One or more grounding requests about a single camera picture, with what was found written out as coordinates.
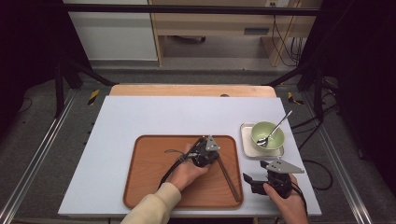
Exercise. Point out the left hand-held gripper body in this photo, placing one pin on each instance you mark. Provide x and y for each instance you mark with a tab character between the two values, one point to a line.
204	154

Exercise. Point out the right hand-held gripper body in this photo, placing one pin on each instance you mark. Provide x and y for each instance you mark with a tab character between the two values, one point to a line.
281	168

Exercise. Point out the white square plate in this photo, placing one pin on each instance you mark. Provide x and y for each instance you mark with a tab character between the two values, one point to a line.
247	146

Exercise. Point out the green bowl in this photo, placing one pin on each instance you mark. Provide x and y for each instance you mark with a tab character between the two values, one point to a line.
277	140

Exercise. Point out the metal spoon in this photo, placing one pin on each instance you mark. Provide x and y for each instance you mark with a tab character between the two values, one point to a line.
277	127

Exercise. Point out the brown wooden tray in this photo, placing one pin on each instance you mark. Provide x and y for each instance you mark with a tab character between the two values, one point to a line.
149	174

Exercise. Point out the person's left hand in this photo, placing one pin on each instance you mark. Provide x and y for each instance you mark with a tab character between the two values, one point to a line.
185	174

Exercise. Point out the person's right hand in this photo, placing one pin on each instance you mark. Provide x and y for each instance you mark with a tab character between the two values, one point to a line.
291	208

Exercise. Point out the light wooden board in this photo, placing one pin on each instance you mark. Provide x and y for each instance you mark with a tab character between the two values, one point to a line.
186	90

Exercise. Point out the yellow and black tape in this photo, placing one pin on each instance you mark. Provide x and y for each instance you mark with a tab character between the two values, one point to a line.
292	98
93	97

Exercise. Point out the black metal stand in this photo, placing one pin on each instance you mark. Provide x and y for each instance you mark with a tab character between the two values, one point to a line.
318	93
59	90

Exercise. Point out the black curtain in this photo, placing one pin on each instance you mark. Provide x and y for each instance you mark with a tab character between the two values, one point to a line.
364	77
28	46

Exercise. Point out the light wooden desk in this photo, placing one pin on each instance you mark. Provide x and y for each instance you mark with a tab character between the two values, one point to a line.
218	23

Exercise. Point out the black horizontal bar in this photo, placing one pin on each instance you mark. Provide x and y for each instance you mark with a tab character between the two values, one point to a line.
186	9

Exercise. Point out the white cabinet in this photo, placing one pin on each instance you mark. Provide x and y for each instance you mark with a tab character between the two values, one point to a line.
115	37

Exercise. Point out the aluminium floor rail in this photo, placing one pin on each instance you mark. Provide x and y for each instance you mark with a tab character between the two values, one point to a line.
336	158
40	146

